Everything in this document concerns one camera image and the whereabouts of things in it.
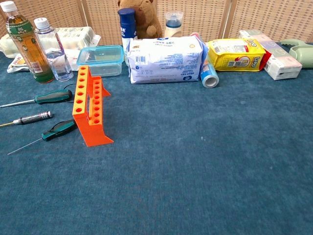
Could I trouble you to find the large green-handled screwdriver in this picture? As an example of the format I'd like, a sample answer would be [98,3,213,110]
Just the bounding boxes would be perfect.
[0,84,75,108]

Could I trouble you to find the silver black precision screwdriver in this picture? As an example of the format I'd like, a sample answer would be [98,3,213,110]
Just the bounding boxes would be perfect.
[0,111,53,128]

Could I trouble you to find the orange test tube rack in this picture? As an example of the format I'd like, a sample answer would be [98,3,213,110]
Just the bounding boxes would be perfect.
[72,65,114,147]

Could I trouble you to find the blue felt table cover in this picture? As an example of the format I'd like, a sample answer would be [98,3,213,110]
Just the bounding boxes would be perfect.
[0,41,313,235]

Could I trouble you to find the white blue wet wipes pack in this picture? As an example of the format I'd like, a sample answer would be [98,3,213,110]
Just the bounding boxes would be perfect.
[127,34,208,84]

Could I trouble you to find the blue plastic wrap roll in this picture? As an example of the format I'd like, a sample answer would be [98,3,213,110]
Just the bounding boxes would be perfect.
[190,32,220,89]

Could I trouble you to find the clear blue-rimmed food container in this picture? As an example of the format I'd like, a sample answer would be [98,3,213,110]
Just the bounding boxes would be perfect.
[76,45,125,77]

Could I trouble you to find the cream bottle with clear cap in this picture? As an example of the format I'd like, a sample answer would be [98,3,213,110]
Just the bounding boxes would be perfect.
[163,11,184,38]

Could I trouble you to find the blue white spray can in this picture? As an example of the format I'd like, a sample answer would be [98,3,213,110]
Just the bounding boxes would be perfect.
[117,7,137,66]

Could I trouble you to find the yellow Lipo snack bag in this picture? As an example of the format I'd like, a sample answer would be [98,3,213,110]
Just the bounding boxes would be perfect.
[207,38,267,72]

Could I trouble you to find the brown capybara plush toy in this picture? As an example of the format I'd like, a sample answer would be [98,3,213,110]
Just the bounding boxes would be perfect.
[117,0,163,40]

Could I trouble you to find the rattan folding screen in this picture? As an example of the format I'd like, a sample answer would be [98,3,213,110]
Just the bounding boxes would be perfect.
[0,0,313,46]

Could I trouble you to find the clear water bottle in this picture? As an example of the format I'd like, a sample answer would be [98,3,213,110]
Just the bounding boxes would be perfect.
[33,17,74,82]

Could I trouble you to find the white printed roll pack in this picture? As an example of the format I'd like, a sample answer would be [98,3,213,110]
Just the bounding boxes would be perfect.
[0,26,101,59]

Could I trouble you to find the red white snack box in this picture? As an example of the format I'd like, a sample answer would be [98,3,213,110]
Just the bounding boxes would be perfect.
[263,52,272,71]

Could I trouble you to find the pastel tissue box pack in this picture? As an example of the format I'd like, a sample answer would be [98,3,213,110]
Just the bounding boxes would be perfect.
[238,29,303,81]

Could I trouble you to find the pale green lint roller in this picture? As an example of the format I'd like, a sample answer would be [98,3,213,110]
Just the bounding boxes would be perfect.
[280,39,313,69]

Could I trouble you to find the small green-handled thin screwdriver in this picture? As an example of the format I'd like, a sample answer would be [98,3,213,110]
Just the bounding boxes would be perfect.
[7,119,77,156]

